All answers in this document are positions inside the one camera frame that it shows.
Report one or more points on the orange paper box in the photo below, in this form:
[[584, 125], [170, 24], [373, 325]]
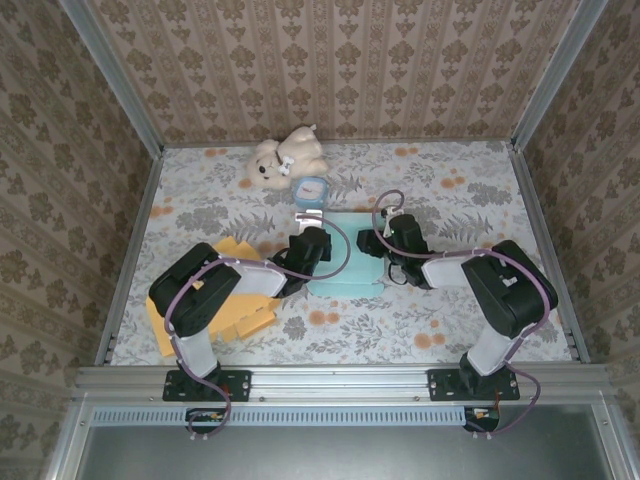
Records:
[[250, 320]]

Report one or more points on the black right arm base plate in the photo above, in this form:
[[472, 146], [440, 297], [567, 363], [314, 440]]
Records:
[[440, 385]]

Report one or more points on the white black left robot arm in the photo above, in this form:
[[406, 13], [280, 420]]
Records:
[[195, 290]]

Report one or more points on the black connector board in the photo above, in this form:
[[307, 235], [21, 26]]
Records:
[[487, 420], [200, 417]]

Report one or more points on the aluminium corner post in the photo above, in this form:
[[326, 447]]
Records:
[[556, 75], [113, 75]]

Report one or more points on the cream plush dog toy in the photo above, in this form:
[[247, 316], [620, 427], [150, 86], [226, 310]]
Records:
[[300, 145]]

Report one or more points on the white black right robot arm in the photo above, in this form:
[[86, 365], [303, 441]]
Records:
[[505, 290]]

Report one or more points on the small blue square box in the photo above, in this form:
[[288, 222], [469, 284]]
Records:
[[310, 192]]

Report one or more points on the light blue paper box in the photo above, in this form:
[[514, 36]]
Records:
[[350, 270]]

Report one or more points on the grey metal panel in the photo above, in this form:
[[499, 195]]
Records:
[[350, 455]]

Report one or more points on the aluminium front rail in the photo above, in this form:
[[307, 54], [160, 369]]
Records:
[[340, 382]]

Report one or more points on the aluminium side rail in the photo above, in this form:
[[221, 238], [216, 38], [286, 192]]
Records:
[[539, 220], [142, 220]]

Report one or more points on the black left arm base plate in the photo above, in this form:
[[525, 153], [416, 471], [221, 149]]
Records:
[[240, 385]]

